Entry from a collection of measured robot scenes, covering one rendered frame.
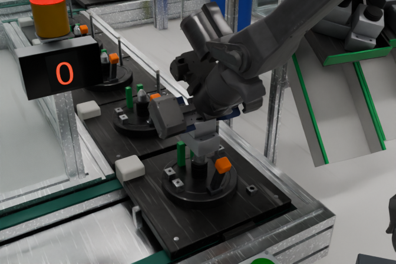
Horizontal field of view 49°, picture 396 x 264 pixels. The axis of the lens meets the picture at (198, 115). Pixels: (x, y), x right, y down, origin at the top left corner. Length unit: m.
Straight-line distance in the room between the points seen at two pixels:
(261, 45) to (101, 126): 0.57
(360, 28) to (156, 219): 0.47
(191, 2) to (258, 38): 1.53
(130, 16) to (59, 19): 1.25
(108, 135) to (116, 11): 1.01
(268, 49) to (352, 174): 0.61
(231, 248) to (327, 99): 0.36
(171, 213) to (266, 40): 0.37
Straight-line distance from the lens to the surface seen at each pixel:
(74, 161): 0.85
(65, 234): 0.83
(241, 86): 0.57
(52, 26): 0.68
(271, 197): 0.80
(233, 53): 0.53
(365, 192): 1.03
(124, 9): 1.92
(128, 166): 0.83
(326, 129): 0.88
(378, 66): 1.02
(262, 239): 0.74
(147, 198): 0.79
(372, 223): 0.96
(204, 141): 0.72
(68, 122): 0.81
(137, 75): 1.22
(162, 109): 0.65
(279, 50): 0.52
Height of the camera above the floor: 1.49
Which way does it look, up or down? 31 degrees down
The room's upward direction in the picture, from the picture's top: straight up
